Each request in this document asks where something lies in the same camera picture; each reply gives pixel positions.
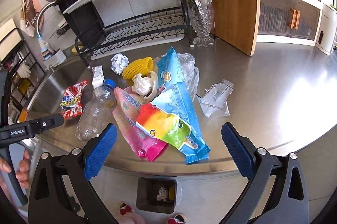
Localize white tissue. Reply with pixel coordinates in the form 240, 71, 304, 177
131, 71, 159, 101

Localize clear plastic bag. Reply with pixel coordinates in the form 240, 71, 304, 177
177, 53, 199, 101

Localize black trash bin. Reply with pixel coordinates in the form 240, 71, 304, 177
136, 177, 177, 214

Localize person's left hand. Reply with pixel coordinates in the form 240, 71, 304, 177
0, 149, 30, 189

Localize clear plastic bottle blue cap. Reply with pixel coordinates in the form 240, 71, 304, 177
75, 79, 116, 141

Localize stainless steel sink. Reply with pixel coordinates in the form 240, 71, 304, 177
26, 60, 88, 116

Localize clear torn plastic packet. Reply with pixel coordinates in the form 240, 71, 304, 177
197, 80, 234, 118

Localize red white snack wrapper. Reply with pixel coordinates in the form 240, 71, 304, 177
60, 80, 88, 119

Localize pink snack wrapper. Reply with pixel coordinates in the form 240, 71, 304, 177
112, 87, 167, 162

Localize rainbow popsicle wrapper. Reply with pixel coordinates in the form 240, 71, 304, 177
136, 103, 196, 150

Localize small white sachet wrapper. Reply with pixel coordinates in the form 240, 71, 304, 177
91, 65, 104, 89

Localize chrome sink faucet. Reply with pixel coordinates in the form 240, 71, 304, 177
36, 1, 55, 61

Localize blue snack wrapper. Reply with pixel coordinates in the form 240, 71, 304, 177
153, 48, 210, 164

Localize crumpled foil ball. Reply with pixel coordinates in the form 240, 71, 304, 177
111, 53, 129, 75

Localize yellow sponge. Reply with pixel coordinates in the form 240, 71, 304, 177
71, 46, 84, 54

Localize yellow foam fruit net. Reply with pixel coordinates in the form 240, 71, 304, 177
122, 57, 154, 80

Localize beige hanging bag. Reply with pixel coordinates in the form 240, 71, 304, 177
20, 0, 42, 37

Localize glass fish utensil holder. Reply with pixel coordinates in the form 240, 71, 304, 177
187, 0, 215, 47

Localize white appliance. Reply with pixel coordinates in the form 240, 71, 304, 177
315, 4, 336, 55

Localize black dish drying rack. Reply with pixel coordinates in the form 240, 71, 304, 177
46, 0, 193, 65

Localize black wire side shelf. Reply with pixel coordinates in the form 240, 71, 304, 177
1, 28, 45, 124

